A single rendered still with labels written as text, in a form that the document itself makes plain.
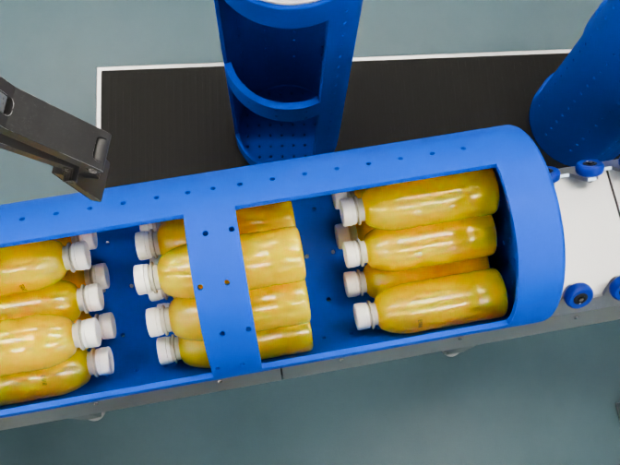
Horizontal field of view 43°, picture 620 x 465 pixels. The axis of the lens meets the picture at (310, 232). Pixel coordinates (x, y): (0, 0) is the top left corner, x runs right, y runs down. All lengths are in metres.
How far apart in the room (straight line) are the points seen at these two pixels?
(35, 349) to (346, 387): 1.25
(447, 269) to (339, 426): 1.06
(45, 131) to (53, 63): 2.06
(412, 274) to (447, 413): 1.08
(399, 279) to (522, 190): 0.25
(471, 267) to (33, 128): 0.84
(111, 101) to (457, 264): 1.33
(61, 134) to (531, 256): 0.69
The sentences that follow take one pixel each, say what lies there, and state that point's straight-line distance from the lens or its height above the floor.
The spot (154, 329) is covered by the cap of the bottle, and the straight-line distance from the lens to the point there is 1.06.
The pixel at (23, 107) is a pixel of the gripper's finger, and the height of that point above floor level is 1.76.
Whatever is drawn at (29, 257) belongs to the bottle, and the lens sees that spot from 1.08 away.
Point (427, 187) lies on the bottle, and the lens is 1.07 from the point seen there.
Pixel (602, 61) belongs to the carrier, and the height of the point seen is 0.63.
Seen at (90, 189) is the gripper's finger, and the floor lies 1.65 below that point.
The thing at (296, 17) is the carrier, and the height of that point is 0.99.
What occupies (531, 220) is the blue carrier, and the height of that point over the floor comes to 1.23.
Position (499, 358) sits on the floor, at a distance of 2.25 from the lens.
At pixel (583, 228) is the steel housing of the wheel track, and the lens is 1.37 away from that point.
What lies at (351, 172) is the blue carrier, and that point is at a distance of 1.01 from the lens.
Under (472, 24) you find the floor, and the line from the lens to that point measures 2.56.
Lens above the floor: 2.16
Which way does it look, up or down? 75 degrees down
